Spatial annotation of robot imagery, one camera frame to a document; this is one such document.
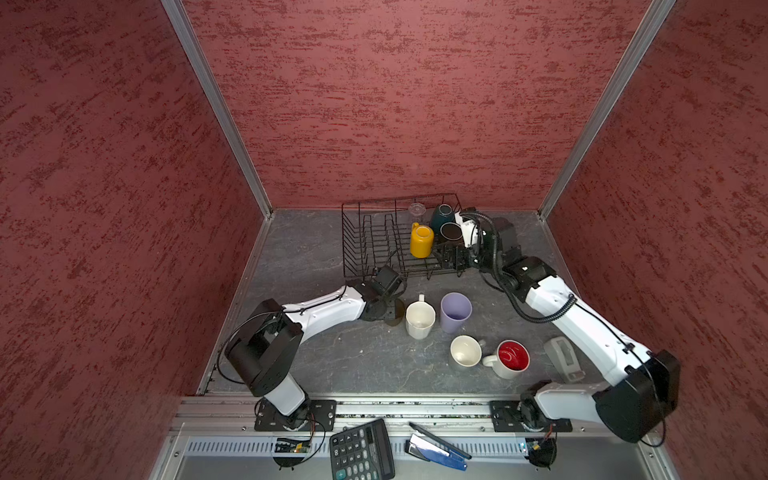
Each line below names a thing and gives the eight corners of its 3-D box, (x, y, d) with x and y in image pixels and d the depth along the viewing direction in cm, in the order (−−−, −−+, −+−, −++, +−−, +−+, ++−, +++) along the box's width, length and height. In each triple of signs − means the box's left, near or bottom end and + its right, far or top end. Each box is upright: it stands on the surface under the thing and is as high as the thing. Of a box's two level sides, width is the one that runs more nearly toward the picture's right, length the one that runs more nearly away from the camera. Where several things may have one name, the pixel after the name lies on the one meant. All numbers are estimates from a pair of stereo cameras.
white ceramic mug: (417, 346, 87) (420, 333, 79) (399, 325, 91) (399, 310, 83) (438, 328, 91) (442, 313, 83) (419, 309, 95) (422, 293, 87)
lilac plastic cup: (437, 335, 89) (443, 318, 80) (435, 311, 95) (440, 292, 85) (465, 335, 89) (474, 319, 80) (461, 311, 95) (469, 292, 85)
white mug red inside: (483, 379, 82) (491, 371, 76) (478, 349, 87) (484, 340, 81) (524, 379, 82) (534, 371, 76) (516, 349, 87) (525, 340, 81)
